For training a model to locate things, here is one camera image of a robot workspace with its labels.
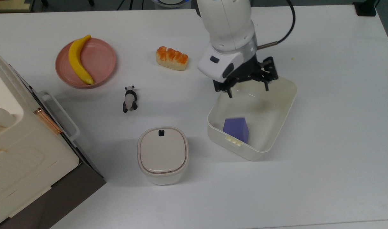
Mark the cream plastic storage cabinet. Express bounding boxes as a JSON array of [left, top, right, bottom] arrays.
[[0, 46, 81, 228]]

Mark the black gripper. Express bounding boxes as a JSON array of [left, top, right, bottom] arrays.
[[213, 53, 279, 98]]

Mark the black clamp stand base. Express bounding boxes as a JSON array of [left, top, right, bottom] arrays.
[[353, 0, 377, 17]]

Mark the orange glazed toy bread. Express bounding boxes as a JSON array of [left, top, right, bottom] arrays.
[[156, 46, 189, 71]]

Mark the beige lidded trash bin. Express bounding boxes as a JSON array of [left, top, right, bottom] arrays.
[[137, 127, 190, 185]]

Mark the pink plate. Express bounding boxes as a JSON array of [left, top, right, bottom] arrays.
[[55, 38, 117, 89]]

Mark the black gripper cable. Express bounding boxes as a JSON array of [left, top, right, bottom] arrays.
[[257, 0, 296, 50]]

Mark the panda toy figure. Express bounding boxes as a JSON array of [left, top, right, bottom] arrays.
[[123, 85, 138, 113]]

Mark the white open plastic box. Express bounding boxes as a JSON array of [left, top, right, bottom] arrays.
[[207, 77, 298, 161]]

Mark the purple cube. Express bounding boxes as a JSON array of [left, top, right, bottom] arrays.
[[223, 117, 249, 144]]

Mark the yellow toy banana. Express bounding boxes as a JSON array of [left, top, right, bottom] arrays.
[[68, 35, 94, 85]]

